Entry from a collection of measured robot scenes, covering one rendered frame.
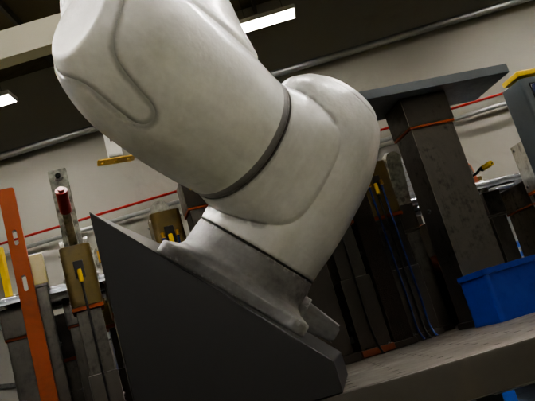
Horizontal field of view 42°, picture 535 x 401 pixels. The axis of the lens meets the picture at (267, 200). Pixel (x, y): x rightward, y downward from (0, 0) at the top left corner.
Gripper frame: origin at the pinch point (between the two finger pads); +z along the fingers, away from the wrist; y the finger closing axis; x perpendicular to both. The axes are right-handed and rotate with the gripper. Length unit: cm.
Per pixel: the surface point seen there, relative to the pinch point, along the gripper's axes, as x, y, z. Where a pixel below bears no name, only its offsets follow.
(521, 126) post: -77, -37, 23
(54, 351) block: 21, -14, 44
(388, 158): -56, -20, 20
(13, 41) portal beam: 11, 320, -201
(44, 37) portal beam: -10, 313, -198
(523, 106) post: -77, -40, 20
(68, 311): 16.8, -2.3, 35.5
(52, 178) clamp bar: 14.9, -17.2, 11.3
